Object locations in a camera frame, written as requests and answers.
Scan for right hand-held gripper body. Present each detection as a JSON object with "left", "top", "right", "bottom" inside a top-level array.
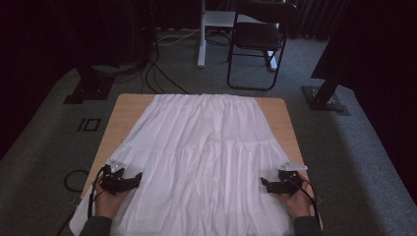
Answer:
[{"left": 277, "top": 160, "right": 309, "bottom": 198}]

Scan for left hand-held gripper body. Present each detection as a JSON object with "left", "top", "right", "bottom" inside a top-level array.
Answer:
[{"left": 97, "top": 158, "right": 128, "bottom": 197}]

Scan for white pleated skirt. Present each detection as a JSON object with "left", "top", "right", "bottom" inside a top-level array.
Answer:
[{"left": 68, "top": 93, "right": 296, "bottom": 236}]

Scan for person's right hand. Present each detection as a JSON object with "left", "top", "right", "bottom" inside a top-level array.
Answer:
[{"left": 278, "top": 182, "right": 317, "bottom": 219}]

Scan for person's left hand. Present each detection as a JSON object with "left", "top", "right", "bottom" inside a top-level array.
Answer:
[{"left": 92, "top": 186, "right": 130, "bottom": 218}]

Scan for black slanted stand with base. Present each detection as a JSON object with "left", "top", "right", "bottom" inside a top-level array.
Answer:
[{"left": 301, "top": 32, "right": 351, "bottom": 117}]

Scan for black stand with flat base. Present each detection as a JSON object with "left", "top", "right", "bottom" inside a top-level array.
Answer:
[{"left": 63, "top": 63, "right": 116, "bottom": 105}]

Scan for black folding chair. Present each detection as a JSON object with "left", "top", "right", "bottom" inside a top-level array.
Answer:
[{"left": 226, "top": 0, "right": 298, "bottom": 92}]

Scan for dark pleated curtain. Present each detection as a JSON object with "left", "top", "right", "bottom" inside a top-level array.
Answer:
[{"left": 288, "top": 0, "right": 348, "bottom": 41}]

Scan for right hand-held gripper black cable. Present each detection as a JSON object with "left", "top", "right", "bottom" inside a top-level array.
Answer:
[{"left": 288, "top": 174, "right": 321, "bottom": 218}]

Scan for black coiled cable loop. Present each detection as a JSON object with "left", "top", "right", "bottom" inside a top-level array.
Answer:
[{"left": 63, "top": 168, "right": 90, "bottom": 194}]

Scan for black floor cables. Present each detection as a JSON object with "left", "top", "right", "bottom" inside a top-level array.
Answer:
[{"left": 140, "top": 48, "right": 191, "bottom": 95}]

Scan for white desk frame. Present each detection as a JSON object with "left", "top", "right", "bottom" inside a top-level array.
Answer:
[{"left": 197, "top": 0, "right": 279, "bottom": 72}]

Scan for white floor cable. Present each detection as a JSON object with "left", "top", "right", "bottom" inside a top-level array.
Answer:
[{"left": 156, "top": 29, "right": 202, "bottom": 47}]

